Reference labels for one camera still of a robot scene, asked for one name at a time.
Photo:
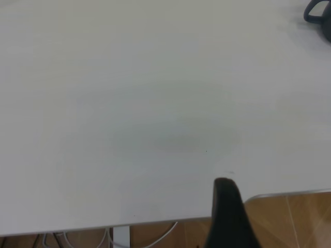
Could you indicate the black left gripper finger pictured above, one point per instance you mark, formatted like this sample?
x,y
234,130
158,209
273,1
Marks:
x,y
227,219

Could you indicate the dark grey ceramic mug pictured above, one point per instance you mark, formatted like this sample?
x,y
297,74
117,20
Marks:
x,y
328,31

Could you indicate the white metal table leg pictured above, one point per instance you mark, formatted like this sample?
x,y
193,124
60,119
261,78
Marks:
x,y
121,237

